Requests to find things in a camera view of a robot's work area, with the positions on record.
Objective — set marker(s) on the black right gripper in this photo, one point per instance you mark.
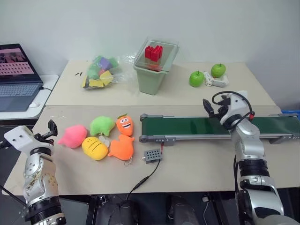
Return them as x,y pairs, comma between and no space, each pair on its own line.
221,110

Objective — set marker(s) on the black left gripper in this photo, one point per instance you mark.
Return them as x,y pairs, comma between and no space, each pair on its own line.
43,137

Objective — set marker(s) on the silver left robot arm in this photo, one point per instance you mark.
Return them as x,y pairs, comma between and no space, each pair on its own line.
39,182

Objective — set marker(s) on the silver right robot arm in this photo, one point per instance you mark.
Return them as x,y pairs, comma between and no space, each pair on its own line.
249,145

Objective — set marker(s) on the orange carrot plush toy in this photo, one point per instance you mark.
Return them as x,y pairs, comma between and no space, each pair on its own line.
125,125

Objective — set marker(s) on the pink plush toy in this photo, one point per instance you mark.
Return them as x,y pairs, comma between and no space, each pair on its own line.
72,136

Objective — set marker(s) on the white plastic gadget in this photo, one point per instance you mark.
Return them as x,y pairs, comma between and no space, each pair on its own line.
219,81

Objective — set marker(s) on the green apple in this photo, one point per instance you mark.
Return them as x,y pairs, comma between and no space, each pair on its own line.
197,79
218,70

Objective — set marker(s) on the white side table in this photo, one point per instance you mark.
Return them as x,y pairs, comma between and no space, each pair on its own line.
47,82

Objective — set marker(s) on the yellow plush toy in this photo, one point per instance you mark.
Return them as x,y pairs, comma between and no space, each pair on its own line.
95,148

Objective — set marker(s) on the green plush toy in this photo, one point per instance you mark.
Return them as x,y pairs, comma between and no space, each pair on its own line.
102,125

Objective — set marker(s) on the grey laptop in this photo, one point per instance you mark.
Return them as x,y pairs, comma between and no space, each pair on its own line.
16,86

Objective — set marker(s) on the small dark scraps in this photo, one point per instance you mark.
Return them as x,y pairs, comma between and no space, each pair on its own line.
78,73

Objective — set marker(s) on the pale green plastic bin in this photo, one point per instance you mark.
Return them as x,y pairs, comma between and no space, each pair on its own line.
151,80

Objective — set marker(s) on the orange duck plush toy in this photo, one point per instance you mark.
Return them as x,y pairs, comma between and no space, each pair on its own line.
122,147

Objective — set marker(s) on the clear bag of plush toys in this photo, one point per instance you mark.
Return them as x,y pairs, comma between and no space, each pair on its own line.
100,72

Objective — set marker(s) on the grey perforated control box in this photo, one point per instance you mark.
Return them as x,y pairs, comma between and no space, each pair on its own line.
152,155

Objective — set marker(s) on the red building blocks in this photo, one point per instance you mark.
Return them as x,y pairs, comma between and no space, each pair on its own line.
153,53

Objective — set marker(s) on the blue crate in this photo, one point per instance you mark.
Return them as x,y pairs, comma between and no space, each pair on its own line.
290,112

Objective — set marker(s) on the dark rounded shape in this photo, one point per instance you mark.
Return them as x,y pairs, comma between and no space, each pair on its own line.
125,212
182,211

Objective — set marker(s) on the green conveyor belt grey frame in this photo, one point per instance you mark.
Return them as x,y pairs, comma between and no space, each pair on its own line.
187,126

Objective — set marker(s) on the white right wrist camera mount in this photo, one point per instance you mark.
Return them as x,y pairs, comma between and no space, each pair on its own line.
239,104

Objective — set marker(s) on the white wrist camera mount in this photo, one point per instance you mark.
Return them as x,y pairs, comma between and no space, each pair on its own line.
239,104
20,138

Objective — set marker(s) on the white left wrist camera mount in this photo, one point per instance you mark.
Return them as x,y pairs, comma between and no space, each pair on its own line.
20,138

